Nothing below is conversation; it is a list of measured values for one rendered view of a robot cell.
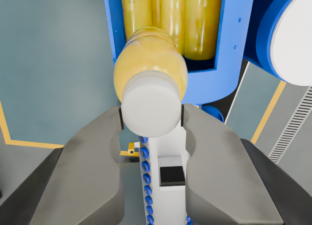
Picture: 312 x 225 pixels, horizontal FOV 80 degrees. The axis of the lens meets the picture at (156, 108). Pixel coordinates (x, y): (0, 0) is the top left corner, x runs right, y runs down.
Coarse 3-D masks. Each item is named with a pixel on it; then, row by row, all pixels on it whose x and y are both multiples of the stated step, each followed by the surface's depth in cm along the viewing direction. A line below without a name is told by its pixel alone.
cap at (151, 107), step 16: (144, 80) 11; (160, 80) 12; (128, 96) 11; (144, 96) 11; (160, 96) 11; (176, 96) 11; (128, 112) 12; (144, 112) 12; (160, 112) 12; (176, 112) 12; (128, 128) 12; (144, 128) 12; (160, 128) 12
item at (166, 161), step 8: (160, 160) 78; (168, 160) 78; (176, 160) 78; (160, 168) 72; (168, 168) 72; (176, 168) 72; (160, 176) 69; (168, 176) 69; (176, 176) 69; (184, 176) 70; (160, 184) 68; (168, 184) 67; (176, 184) 67; (184, 184) 67
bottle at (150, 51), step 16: (144, 32) 20; (160, 32) 21; (128, 48) 15; (144, 48) 14; (160, 48) 14; (176, 48) 17; (128, 64) 14; (144, 64) 13; (160, 64) 13; (176, 64) 14; (128, 80) 13; (176, 80) 14
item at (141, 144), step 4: (140, 144) 78; (144, 144) 75; (140, 148) 80; (148, 148) 74; (144, 160) 80; (148, 160) 79; (144, 172) 85; (148, 172) 82; (144, 184) 90; (148, 184) 86; (144, 192) 93; (152, 200) 89; (152, 208) 92; (152, 216) 96; (152, 224) 100
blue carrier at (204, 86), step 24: (120, 0) 43; (240, 0) 28; (120, 24) 44; (240, 24) 31; (120, 48) 46; (216, 48) 31; (240, 48) 34; (192, 72) 31; (216, 72) 32; (192, 96) 33; (216, 96) 35
